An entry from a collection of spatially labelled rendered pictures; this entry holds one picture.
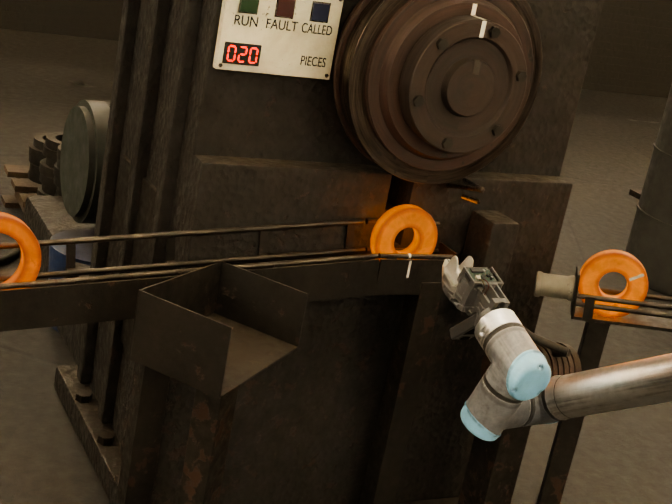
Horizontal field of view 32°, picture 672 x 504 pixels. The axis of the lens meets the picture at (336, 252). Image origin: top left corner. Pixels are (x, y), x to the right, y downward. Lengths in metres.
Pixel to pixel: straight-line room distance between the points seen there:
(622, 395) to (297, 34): 0.98
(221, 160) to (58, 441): 0.97
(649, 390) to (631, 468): 1.39
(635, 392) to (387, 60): 0.81
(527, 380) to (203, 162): 0.79
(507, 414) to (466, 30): 0.76
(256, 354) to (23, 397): 1.18
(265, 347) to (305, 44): 0.65
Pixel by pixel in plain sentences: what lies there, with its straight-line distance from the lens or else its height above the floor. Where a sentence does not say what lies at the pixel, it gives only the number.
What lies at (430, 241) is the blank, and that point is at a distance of 2.64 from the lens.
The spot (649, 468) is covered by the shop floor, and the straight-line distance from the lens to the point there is 3.61.
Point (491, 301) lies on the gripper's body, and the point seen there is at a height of 0.75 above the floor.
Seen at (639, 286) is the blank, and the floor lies 0.72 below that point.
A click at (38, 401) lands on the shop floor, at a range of 3.26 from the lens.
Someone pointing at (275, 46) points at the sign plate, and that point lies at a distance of 2.46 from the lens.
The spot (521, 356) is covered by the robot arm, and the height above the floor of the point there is 0.70.
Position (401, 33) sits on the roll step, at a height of 1.20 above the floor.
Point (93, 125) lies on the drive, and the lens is 3.57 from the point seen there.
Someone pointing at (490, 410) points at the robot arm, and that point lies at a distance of 2.28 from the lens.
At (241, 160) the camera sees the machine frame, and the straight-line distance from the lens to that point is 2.49.
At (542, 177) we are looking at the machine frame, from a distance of 2.89.
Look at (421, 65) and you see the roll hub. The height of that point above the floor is 1.15.
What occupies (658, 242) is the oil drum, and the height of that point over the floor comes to 0.21.
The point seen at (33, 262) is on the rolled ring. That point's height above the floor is 0.68.
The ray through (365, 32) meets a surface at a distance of 2.38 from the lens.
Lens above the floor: 1.50
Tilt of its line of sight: 18 degrees down
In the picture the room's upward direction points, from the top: 11 degrees clockwise
